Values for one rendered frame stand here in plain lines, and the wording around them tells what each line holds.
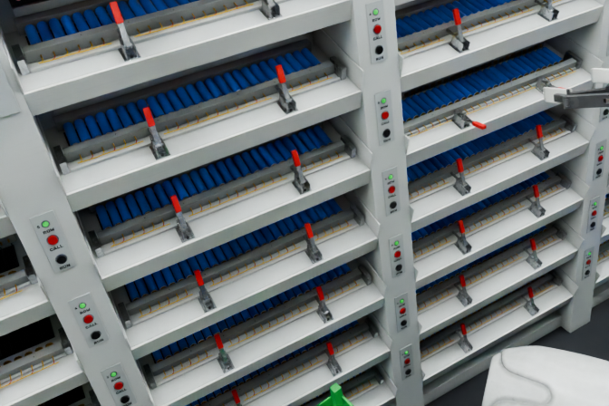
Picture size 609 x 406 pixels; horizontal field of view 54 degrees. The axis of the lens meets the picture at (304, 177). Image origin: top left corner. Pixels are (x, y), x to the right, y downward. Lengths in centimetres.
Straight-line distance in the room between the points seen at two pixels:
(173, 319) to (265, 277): 22
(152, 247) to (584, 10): 115
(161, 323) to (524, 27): 106
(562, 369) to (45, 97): 85
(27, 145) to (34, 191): 8
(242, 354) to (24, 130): 73
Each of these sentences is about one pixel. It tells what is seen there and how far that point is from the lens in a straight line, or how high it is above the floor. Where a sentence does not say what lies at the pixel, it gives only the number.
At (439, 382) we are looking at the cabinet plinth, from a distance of 201.
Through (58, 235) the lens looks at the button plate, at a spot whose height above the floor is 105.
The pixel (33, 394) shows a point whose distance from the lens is 133.
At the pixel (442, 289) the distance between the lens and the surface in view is 178.
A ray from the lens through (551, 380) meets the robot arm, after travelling 82.
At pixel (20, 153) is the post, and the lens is 107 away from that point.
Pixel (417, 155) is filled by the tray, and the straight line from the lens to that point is 140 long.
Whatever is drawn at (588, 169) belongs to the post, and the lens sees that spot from 187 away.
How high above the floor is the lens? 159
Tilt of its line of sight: 30 degrees down
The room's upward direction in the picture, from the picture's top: 10 degrees counter-clockwise
